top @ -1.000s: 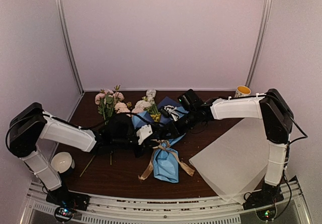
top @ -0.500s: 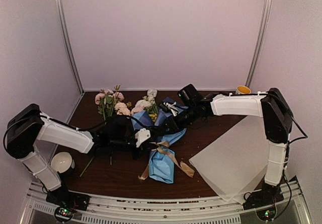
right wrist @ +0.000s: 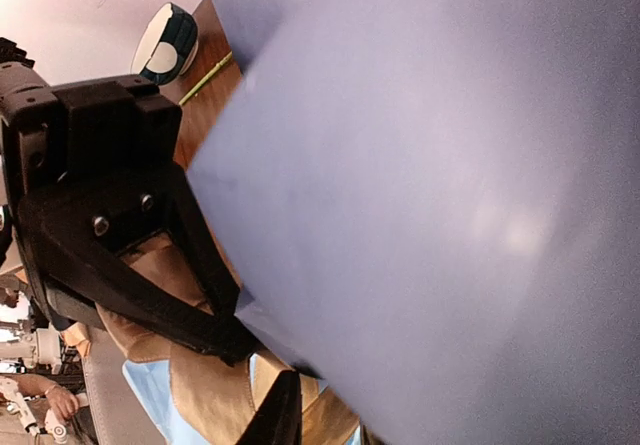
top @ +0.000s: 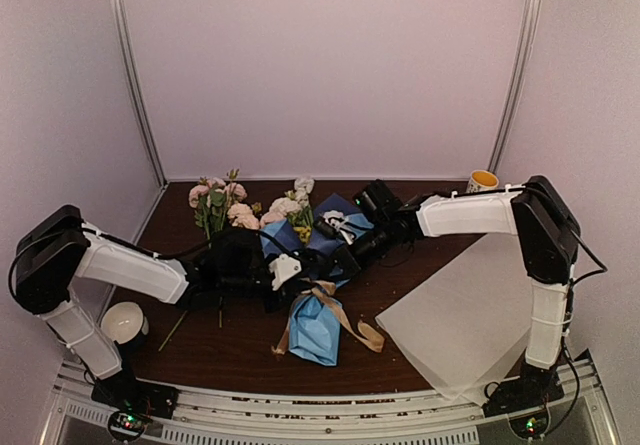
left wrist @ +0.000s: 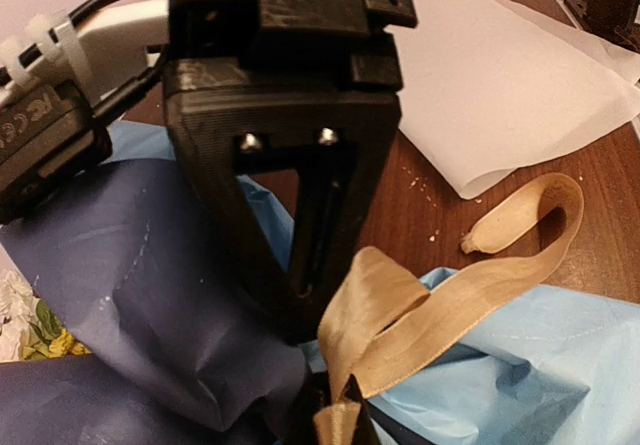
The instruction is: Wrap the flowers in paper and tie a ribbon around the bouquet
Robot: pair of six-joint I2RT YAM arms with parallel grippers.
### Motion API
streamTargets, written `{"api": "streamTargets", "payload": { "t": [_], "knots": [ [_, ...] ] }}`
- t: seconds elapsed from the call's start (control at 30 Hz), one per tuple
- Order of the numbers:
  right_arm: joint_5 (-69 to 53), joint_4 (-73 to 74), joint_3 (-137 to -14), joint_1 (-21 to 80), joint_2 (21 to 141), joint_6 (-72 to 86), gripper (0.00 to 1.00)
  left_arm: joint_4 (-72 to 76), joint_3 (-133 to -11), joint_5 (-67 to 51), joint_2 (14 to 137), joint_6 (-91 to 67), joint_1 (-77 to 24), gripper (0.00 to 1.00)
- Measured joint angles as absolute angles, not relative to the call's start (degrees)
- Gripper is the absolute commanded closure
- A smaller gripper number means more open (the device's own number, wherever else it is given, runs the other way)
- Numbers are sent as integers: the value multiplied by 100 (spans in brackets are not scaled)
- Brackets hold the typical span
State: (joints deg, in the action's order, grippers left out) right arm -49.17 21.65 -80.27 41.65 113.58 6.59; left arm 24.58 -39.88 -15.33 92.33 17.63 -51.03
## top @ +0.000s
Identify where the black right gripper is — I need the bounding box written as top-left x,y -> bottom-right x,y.
319,219 -> 397,283

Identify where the pink fake rose stem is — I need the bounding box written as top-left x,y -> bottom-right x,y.
260,197 -> 302,228

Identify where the yellow fake flower bunch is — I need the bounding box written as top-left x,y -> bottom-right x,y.
293,223 -> 313,245

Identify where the blue wrapping paper sheet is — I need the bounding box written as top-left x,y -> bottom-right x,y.
260,189 -> 384,366

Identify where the beige ribbon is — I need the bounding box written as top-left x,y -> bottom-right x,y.
271,279 -> 385,367

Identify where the white fake flower long stem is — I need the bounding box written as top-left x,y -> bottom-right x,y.
285,176 -> 315,207

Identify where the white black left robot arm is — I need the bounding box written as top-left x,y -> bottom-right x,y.
8,205 -> 326,409

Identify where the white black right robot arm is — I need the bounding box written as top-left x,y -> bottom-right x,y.
330,176 -> 581,407

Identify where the pink rose bunch with leaves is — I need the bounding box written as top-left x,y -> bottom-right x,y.
158,167 -> 264,352

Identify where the white floral mug yellow inside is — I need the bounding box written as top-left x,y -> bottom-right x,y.
466,170 -> 499,193

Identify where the white translucent paper sheet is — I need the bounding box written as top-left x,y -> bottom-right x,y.
376,234 -> 532,405

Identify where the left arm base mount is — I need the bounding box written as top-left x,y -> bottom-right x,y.
82,361 -> 179,444

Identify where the aluminium corner post right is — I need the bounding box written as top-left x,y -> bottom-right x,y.
488,0 -> 542,174

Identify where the aluminium corner post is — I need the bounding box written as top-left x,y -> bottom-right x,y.
110,0 -> 167,188
488,0 -> 542,174

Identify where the aluminium front rail frame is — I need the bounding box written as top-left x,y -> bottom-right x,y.
39,359 -> 621,445

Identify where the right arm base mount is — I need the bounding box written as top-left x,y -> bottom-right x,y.
482,363 -> 564,441

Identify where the aluminium corner post left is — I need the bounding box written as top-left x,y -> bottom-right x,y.
110,0 -> 167,188

